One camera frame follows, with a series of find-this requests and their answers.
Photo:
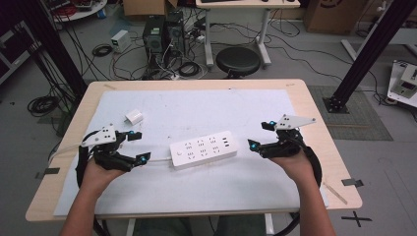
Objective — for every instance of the person's right hand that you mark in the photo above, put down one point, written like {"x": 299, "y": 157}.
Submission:
{"x": 296, "y": 167}

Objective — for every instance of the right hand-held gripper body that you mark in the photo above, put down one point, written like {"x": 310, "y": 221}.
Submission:
{"x": 288, "y": 144}

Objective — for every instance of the grey floor mat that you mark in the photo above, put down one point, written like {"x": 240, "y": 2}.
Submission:
{"x": 360, "y": 118}

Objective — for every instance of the white power strip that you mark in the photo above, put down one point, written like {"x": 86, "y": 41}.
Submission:
{"x": 203, "y": 149}

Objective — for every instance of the black computer tower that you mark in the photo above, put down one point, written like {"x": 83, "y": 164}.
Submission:
{"x": 154, "y": 39}
{"x": 175, "y": 32}

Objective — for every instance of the dark tape strip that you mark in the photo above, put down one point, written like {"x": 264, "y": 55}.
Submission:
{"x": 50, "y": 171}
{"x": 352, "y": 182}

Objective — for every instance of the large cardboard box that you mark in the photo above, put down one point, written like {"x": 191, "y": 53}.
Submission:
{"x": 334, "y": 16}

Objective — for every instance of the white charger adapter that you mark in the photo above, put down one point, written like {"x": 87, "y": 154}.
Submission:
{"x": 134, "y": 117}

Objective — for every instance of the wooden table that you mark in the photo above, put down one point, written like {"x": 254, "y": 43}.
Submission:
{"x": 196, "y": 84}

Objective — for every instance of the thin wooden stick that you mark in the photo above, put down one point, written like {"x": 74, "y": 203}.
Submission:
{"x": 335, "y": 193}

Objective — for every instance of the small cardboard box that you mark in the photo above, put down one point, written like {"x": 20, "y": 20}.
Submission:
{"x": 144, "y": 7}

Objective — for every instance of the round white table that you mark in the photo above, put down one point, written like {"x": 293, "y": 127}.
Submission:
{"x": 82, "y": 11}

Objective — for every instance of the black metal post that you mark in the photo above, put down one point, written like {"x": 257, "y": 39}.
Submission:
{"x": 55, "y": 49}
{"x": 370, "y": 49}

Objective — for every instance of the white electronic device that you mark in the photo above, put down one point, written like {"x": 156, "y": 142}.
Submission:
{"x": 405, "y": 82}

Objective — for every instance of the black tape cross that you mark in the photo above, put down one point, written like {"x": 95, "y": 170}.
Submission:
{"x": 356, "y": 219}

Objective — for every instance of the grey metal rack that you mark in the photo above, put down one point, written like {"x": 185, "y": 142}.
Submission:
{"x": 16, "y": 52}

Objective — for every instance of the black round stool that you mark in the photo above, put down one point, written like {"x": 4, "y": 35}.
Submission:
{"x": 238, "y": 60}

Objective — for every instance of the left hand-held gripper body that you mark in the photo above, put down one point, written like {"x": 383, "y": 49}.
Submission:
{"x": 100, "y": 136}

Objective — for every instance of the white table mat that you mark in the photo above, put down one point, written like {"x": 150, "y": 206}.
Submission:
{"x": 196, "y": 108}

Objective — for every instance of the white power supply box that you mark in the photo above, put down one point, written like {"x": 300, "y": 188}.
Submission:
{"x": 120, "y": 41}

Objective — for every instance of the person's left hand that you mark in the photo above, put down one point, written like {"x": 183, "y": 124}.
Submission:
{"x": 98, "y": 178}

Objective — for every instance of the white desk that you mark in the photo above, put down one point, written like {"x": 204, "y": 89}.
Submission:
{"x": 249, "y": 4}

